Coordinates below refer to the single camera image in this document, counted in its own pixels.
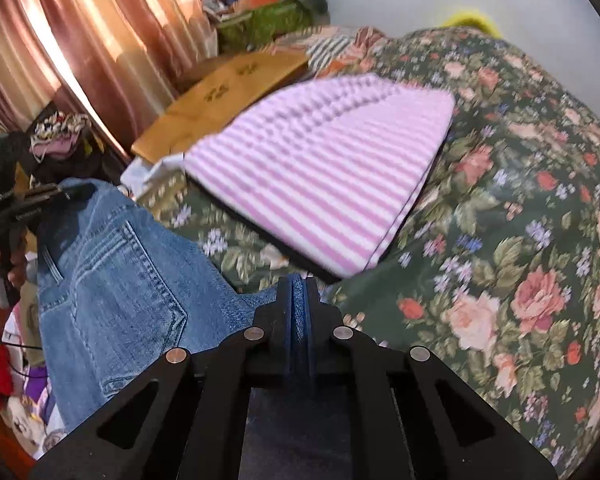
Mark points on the yellow hoop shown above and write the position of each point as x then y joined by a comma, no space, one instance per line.
472,19

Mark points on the pink satin curtain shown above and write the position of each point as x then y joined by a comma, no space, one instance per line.
80,45

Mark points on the heap of mixed fabrics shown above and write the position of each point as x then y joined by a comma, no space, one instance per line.
30,400

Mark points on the pink white striped cloth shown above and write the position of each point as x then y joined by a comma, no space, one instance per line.
325,170

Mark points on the patchwork striped quilt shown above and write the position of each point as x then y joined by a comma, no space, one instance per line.
337,47

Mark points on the green floral bedspread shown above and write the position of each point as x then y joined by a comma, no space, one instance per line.
505,240

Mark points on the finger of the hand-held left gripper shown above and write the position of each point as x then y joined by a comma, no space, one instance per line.
55,193

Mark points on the person's left hand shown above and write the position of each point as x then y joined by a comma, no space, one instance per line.
15,262

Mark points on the blue denim pants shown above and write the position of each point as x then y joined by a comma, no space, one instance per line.
125,280

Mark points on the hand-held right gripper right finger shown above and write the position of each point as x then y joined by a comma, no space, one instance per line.
307,305

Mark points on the brown wooden board with cutouts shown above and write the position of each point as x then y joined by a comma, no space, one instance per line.
220,102

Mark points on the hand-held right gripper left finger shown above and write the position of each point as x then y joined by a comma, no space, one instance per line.
293,305

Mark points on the green printed bag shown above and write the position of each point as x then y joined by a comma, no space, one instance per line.
265,20

